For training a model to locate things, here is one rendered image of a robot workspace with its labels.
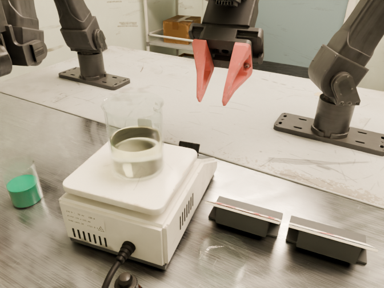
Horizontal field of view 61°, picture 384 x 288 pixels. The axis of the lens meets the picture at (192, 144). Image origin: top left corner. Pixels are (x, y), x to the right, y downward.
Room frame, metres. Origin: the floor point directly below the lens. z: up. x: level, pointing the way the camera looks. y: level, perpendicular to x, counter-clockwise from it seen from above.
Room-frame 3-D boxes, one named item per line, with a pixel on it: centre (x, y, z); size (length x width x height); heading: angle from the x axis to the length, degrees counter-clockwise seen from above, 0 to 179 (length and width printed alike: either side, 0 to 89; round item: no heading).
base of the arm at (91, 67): (0.84, 0.26, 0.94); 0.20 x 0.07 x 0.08; 61
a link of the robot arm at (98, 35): (0.83, 0.26, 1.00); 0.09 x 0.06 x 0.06; 78
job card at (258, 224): (0.31, -0.07, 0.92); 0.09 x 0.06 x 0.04; 68
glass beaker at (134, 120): (0.31, 0.06, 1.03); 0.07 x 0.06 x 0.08; 30
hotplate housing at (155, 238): (0.33, 0.06, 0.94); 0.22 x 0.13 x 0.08; 161
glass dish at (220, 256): (0.24, -0.03, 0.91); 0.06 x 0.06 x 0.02
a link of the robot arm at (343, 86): (0.54, -0.25, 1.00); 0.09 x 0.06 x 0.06; 1
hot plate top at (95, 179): (0.31, 0.07, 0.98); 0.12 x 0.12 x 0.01; 71
